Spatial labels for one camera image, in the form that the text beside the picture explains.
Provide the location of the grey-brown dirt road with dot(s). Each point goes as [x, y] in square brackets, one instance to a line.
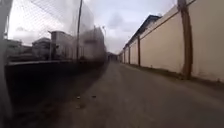
[133, 100]

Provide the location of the dark-roofed building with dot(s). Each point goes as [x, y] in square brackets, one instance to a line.
[147, 23]

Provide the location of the dark earth strip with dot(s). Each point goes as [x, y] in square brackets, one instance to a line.
[173, 75]

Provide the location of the low grey building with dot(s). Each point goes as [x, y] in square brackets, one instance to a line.
[41, 48]

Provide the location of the cream wall with brown pillars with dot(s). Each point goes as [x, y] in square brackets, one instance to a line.
[161, 46]

